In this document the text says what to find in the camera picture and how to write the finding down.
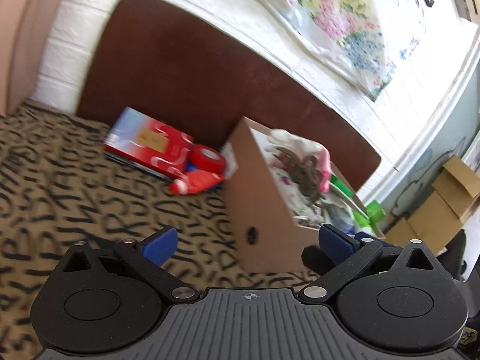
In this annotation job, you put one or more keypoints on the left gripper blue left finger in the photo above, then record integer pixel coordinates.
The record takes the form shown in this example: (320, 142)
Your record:
(159, 247)

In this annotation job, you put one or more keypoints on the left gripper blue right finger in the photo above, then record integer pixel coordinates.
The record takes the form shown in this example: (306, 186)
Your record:
(337, 245)

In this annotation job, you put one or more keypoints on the green plastic item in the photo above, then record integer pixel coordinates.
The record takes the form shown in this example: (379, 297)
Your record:
(366, 217)

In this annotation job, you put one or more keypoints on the brown cardboard storage box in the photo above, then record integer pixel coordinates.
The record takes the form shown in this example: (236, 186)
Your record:
(271, 220)

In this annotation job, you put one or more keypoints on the red white tube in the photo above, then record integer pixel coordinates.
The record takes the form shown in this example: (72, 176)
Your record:
(195, 182)

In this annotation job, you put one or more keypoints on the stacked cardboard boxes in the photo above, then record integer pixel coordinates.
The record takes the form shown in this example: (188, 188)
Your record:
(454, 199)

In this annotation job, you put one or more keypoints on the dark brown hair claw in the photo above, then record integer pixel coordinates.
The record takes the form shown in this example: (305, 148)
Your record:
(303, 172)

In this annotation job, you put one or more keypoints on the red tape roll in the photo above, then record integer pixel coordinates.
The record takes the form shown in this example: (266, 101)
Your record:
(208, 159)

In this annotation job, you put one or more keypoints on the red blue flat box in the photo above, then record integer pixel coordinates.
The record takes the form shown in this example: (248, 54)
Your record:
(148, 144)

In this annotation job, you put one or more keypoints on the letter patterned tan cloth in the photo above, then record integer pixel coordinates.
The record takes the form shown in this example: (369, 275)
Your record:
(58, 188)

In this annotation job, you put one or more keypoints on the dark brown wooden board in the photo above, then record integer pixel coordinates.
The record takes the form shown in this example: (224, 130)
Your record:
(175, 67)

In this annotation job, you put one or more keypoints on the floral plastic bag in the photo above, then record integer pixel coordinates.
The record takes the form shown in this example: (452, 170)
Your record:
(344, 35)

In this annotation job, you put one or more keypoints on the pink paper shopping bag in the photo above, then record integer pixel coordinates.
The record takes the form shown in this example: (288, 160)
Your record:
(25, 27)

